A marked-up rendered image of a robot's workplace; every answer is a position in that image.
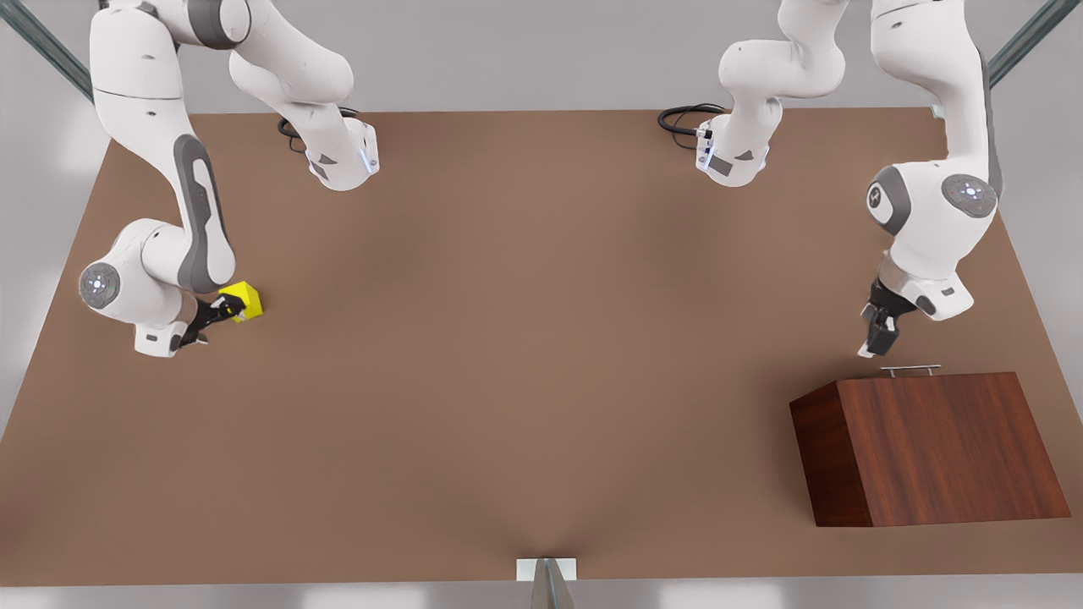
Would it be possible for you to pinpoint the yellow square block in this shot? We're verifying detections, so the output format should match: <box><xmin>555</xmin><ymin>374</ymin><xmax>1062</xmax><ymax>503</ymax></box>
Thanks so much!
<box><xmin>218</xmin><ymin>281</ymin><xmax>264</xmax><ymax>323</ymax></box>

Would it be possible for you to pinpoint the dark wooden drawer cabinet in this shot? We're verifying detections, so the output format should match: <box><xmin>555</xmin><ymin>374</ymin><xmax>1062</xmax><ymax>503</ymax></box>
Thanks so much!
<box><xmin>789</xmin><ymin>371</ymin><xmax>1072</xmax><ymax>529</ymax></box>

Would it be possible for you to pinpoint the black cable loop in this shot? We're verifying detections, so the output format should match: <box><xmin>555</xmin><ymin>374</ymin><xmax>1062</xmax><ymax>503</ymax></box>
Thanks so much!
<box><xmin>657</xmin><ymin>103</ymin><xmax>728</xmax><ymax>151</ymax></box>
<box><xmin>278</xmin><ymin>107</ymin><xmax>360</xmax><ymax>155</ymax></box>

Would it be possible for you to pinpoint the silver frame post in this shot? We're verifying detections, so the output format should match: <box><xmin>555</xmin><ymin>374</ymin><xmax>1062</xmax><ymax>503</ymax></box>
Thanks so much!
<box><xmin>516</xmin><ymin>557</ymin><xmax>579</xmax><ymax>609</ymax></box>
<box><xmin>0</xmin><ymin>0</ymin><xmax>96</xmax><ymax>104</ymax></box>
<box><xmin>987</xmin><ymin>0</ymin><xmax>1083</xmax><ymax>89</ymax></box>

